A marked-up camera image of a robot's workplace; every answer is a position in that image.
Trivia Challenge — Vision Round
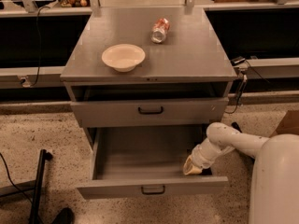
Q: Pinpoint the white bowl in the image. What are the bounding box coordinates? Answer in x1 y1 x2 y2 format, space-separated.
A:
102 44 146 72

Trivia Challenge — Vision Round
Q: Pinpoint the black stand leg right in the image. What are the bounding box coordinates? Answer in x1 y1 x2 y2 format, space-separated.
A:
231 122 242 132

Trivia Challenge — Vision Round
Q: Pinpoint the black stand leg left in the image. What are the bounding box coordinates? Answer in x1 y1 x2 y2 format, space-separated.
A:
27 148 75 224

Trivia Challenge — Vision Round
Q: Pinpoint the orange soda can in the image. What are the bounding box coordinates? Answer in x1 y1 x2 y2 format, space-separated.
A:
150 18 170 44

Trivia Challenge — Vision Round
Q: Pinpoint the grey drawer cabinet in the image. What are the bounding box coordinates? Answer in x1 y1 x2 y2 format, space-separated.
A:
61 7 236 142

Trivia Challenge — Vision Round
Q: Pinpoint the black cable left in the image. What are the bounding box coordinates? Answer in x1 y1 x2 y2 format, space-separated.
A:
0 152 34 205

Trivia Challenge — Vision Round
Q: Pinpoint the grey top drawer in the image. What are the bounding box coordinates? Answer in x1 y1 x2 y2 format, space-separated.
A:
71 98 228 128

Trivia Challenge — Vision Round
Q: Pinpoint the cardboard box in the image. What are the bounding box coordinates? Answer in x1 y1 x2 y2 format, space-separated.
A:
270 110 299 137

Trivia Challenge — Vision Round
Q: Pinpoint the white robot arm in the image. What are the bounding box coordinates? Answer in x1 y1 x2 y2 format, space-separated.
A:
183 122 299 224

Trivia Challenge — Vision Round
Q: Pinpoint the black wall cable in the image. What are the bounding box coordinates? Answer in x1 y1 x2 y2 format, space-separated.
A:
31 5 51 88

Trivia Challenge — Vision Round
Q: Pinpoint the black power adapter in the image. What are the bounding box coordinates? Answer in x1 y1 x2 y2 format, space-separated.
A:
231 56 246 66

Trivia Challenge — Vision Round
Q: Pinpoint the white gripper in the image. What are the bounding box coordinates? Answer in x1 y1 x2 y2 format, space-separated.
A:
183 138 234 175

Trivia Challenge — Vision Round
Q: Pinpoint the black stand leg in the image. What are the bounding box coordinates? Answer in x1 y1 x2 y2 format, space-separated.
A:
27 148 75 224
231 122 242 132

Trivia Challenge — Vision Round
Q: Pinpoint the grey drawer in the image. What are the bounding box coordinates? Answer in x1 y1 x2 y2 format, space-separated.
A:
78 125 228 199
71 98 228 128

